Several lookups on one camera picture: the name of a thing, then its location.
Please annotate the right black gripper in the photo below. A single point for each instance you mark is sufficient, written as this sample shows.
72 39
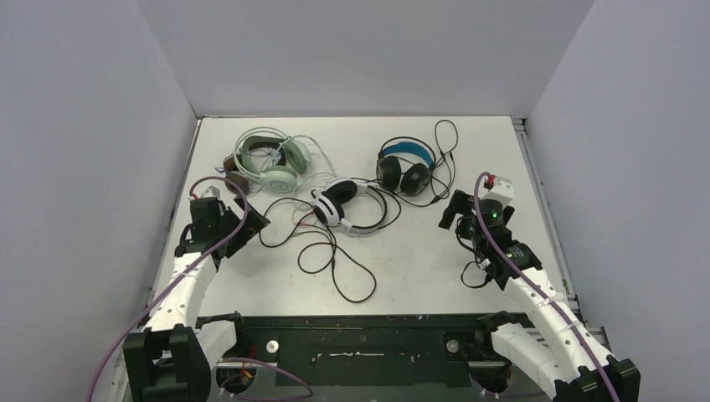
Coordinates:
455 208

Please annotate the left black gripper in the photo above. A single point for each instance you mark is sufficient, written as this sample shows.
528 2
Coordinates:
249 230

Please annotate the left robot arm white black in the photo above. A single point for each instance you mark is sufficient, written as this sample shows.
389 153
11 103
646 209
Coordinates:
171 359

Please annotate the black blue headphones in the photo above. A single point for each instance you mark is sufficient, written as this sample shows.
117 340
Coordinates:
406 164

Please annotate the brown headphones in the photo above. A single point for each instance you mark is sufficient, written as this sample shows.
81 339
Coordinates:
232 173

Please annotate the mint green headphones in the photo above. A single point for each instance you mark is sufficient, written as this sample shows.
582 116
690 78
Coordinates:
289 158

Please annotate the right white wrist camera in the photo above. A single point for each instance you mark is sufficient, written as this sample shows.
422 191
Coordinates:
499 189

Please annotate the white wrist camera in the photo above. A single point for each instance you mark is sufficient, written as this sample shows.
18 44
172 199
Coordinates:
499 189
210 192

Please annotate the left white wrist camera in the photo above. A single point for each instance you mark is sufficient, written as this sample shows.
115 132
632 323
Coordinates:
210 192

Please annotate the aluminium frame rail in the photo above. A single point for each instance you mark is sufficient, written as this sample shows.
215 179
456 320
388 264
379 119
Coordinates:
546 222

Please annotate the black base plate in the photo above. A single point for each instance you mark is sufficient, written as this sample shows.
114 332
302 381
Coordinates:
373 351

